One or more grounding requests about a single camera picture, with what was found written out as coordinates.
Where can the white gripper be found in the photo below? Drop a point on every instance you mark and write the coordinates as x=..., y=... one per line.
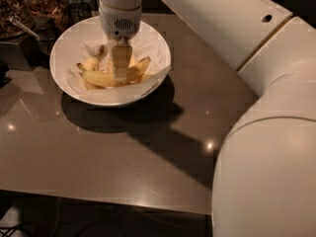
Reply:
x=119, y=23

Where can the large front yellow banana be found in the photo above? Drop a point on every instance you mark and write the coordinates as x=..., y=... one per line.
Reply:
x=99, y=79

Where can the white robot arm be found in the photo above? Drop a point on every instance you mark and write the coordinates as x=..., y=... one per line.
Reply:
x=264, y=183

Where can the small left yellow banana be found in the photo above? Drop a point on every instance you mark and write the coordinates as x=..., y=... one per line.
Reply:
x=92, y=62

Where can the white bowl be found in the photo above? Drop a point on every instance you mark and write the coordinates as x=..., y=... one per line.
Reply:
x=67, y=48

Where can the right glass snack jar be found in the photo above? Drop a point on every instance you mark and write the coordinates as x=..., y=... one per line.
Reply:
x=53, y=9

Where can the glass snack jar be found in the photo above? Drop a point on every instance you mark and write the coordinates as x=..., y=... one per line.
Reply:
x=53, y=9
x=17, y=9

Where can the left glass snack jar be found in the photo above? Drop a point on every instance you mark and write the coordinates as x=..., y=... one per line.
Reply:
x=17, y=9

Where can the black wire basket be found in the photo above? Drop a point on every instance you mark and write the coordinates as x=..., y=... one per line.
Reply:
x=79, y=12

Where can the metal scoop handle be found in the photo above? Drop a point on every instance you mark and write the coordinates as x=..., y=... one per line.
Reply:
x=16, y=21

